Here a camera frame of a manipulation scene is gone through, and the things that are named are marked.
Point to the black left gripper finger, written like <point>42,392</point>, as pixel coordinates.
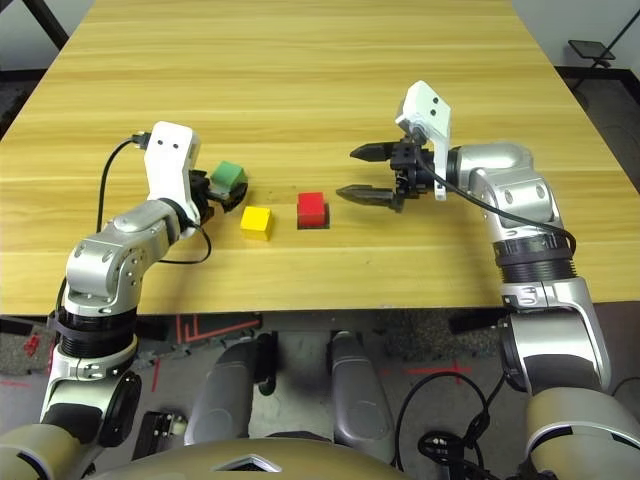
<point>236,200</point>

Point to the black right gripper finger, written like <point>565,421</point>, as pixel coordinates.
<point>367,196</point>
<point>372,152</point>

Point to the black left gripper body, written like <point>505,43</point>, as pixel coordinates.
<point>204,195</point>

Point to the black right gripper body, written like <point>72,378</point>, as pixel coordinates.
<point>412,172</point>

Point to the green wooden block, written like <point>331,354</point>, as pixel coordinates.
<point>226,174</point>

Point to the yellow wooden block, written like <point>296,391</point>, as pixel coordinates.
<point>256,220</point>

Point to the red wooden block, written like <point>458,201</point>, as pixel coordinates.
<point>311,207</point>

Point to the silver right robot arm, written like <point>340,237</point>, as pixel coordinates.
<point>510,175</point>

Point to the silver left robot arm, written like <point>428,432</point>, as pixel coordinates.
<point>115,240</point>

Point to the black square marker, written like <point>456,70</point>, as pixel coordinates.
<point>328,222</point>

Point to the black mat with red lines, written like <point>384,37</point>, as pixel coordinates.
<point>220,330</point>

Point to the black table foot bar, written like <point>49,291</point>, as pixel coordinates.
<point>150,330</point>
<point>475,322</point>

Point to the grey left robot leg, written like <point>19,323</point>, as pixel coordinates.
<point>225,395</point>

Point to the grey robot leg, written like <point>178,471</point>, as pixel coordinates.
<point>360,395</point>
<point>225,395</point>

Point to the grey right robot leg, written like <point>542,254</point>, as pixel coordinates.
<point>360,395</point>

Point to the dark foam floor mat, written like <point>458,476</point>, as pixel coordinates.
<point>15,105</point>

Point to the black tray stand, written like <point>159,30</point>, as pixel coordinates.
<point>590,48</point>

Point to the small red clip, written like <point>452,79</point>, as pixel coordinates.
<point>32,345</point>

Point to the black box with white connectors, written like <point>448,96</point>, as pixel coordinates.
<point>440,450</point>
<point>157,430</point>

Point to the olive robot torso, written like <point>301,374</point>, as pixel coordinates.
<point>200,465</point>

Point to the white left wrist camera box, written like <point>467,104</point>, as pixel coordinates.
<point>167,160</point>

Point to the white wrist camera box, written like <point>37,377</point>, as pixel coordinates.
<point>167,160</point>
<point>425,107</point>

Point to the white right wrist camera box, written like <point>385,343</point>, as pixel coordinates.
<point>425,107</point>

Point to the black metal frame bar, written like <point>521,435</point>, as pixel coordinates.
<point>50,25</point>

